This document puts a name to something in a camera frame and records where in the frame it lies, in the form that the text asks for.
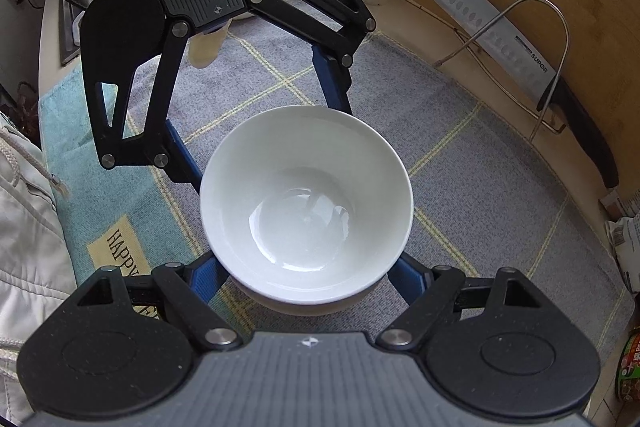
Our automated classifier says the plain white bowl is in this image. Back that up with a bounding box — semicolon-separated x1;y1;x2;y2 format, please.
200;106;413;317

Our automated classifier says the grey teal kitchen towel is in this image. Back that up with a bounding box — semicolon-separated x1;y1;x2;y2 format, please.
39;18;634;358

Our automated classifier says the beige jacket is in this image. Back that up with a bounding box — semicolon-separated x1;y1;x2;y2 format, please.
0;116;76;425

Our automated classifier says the white blue plastic bag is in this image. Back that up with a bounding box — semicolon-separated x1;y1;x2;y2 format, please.
605;215;640;295

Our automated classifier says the green lid sauce jar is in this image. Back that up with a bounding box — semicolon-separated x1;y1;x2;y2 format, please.
615;329;640;403

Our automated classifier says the metal wire rack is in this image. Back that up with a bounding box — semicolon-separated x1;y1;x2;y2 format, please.
435;0;570;134

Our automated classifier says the kitchen knife black handle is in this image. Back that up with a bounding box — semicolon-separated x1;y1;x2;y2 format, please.
434;0;620;188

